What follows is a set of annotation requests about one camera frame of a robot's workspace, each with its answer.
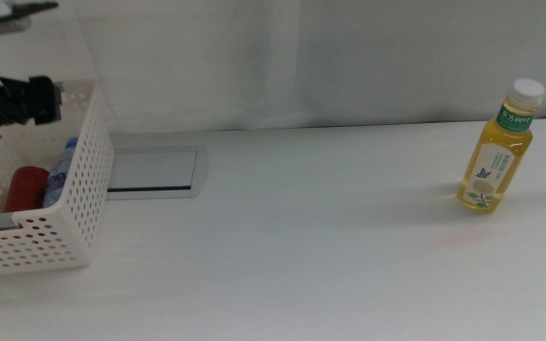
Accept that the small blue-capped water bottle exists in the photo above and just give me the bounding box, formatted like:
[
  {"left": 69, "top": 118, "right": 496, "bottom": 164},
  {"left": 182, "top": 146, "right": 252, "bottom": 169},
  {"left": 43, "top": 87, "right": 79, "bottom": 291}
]
[{"left": 42, "top": 136, "right": 80, "bottom": 209}]

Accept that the red cola can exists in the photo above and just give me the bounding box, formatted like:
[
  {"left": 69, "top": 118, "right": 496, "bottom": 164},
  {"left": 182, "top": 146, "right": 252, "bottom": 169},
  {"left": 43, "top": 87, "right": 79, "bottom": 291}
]
[{"left": 3, "top": 165, "right": 50, "bottom": 215}]

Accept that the yellow tea bottle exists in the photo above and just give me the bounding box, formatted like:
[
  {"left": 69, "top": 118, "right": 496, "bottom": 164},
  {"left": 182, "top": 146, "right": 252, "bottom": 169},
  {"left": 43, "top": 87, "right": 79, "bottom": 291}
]
[{"left": 456, "top": 78, "right": 546, "bottom": 213}]

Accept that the white perforated plastic basket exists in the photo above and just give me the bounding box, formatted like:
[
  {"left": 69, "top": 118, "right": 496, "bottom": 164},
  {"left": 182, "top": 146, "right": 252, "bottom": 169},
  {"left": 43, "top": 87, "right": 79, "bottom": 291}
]
[{"left": 0, "top": 79, "right": 116, "bottom": 277}]

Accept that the white backdrop curtain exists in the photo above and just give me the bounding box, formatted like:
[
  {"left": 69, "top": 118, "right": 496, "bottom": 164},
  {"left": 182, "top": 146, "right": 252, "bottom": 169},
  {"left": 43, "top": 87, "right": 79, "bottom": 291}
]
[{"left": 0, "top": 0, "right": 546, "bottom": 135}]

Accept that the silver table cable hatch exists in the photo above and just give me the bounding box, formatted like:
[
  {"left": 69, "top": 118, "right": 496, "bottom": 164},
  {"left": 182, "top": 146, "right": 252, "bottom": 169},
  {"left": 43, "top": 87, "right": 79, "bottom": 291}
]
[{"left": 106, "top": 145, "right": 209, "bottom": 201}]

